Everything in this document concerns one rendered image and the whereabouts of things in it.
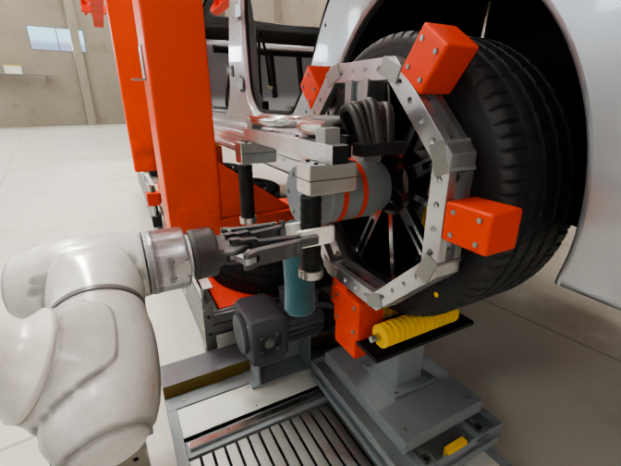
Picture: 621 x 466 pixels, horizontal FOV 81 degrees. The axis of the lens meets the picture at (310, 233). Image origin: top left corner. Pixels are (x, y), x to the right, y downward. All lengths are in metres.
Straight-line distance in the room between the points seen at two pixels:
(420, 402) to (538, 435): 0.50
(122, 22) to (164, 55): 1.97
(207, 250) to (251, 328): 0.66
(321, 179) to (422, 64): 0.26
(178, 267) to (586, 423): 1.49
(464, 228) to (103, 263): 0.52
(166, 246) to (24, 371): 0.21
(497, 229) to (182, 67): 0.88
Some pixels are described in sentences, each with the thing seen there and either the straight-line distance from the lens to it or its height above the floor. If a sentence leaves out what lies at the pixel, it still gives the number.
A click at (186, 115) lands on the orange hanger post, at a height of 1.00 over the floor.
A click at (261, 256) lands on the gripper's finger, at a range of 0.53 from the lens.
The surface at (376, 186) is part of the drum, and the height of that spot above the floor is 0.87.
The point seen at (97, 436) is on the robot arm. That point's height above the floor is 0.78.
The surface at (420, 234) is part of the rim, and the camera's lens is 0.86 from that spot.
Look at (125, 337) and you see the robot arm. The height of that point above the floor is 0.82.
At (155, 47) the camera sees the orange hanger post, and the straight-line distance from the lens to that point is 1.13.
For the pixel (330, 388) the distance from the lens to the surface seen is 1.30.
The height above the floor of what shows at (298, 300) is 0.54.
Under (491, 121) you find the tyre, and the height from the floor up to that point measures 1.01.
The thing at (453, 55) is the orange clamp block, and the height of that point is 1.11.
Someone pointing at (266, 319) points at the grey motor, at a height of 0.40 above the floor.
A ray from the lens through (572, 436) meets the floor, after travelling 1.62.
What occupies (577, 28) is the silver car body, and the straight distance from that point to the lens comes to 0.73.
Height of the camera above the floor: 1.05
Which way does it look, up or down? 20 degrees down
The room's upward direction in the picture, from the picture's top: straight up
